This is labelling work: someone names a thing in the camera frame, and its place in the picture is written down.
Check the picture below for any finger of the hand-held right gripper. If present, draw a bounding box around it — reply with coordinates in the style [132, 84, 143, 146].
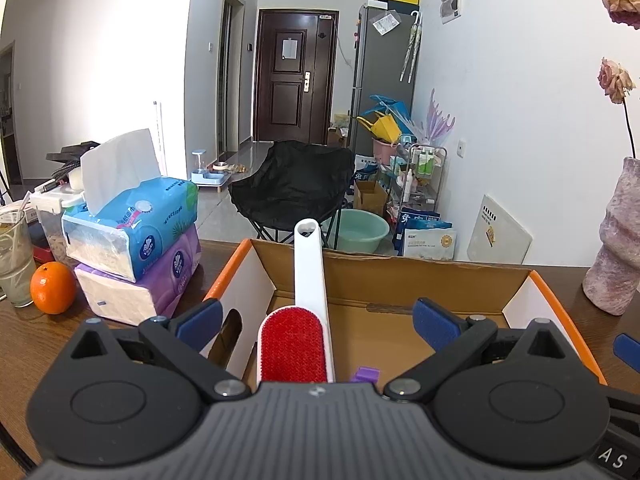
[613, 332, 640, 363]

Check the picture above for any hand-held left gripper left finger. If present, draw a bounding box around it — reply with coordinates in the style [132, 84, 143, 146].
[67, 299, 251, 404]

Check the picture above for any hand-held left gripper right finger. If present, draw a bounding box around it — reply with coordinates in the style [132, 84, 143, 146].
[382, 297, 581, 404]

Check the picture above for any cardboard box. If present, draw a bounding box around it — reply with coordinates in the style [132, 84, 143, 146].
[202, 237, 608, 396]

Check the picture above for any white red lint brush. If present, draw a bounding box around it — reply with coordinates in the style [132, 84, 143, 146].
[256, 218, 336, 386]

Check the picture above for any purple tissue pack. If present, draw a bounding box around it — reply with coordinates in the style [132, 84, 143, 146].
[74, 225, 202, 322]

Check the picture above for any blue white paper pack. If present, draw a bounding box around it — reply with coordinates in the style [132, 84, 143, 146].
[392, 207, 457, 261]

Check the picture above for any pink ceramic vase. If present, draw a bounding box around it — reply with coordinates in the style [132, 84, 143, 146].
[582, 156, 640, 316]

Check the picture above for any blue tissue pack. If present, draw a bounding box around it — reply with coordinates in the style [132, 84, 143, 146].
[61, 128, 200, 283]

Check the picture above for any white flat board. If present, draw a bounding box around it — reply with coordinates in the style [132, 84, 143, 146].
[466, 194, 533, 265]

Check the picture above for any green plastic basin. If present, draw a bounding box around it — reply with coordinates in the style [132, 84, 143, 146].
[320, 208, 391, 251]

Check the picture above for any small brown carton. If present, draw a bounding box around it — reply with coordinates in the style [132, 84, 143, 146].
[354, 180, 390, 217]

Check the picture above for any pet water feeder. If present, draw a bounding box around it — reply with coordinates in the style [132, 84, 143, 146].
[191, 149, 231, 188]

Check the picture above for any orange fruit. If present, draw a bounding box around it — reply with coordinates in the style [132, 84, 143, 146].
[30, 261, 77, 316]

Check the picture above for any metal trolley rack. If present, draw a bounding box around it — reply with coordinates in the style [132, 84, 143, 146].
[392, 144, 448, 211]

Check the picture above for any black folding chair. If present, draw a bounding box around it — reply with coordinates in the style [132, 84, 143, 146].
[228, 140, 355, 246]

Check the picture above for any blue white carton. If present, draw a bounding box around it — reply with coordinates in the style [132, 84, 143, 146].
[355, 155, 381, 181]

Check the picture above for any pink bucket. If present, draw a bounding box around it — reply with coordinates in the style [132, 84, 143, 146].
[372, 137, 398, 166]

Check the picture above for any white standing pole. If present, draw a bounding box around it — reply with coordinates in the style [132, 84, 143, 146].
[152, 100, 163, 176]

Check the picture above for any glass cup with straw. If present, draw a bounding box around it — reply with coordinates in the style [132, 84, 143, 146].
[0, 205, 37, 308]

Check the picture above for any clear plastic food container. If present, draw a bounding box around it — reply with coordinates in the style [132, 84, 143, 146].
[30, 190, 83, 266]

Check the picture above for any yellow bag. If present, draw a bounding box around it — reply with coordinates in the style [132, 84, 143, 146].
[356, 114, 401, 145]

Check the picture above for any purple wing decoration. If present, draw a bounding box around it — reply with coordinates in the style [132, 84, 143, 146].
[412, 87, 457, 146]

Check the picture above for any blue bag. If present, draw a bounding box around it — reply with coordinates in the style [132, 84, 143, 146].
[362, 94, 413, 121]

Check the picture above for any dark brown door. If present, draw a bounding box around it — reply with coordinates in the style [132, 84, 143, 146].
[252, 8, 340, 146]

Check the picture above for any grey refrigerator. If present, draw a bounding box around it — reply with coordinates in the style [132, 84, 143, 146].
[350, 4, 422, 156]

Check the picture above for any dried pink rose bouquet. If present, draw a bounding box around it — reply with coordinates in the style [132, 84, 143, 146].
[590, 0, 640, 158]

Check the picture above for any folded pale umbrella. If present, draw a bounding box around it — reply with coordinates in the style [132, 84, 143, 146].
[399, 10, 423, 83]

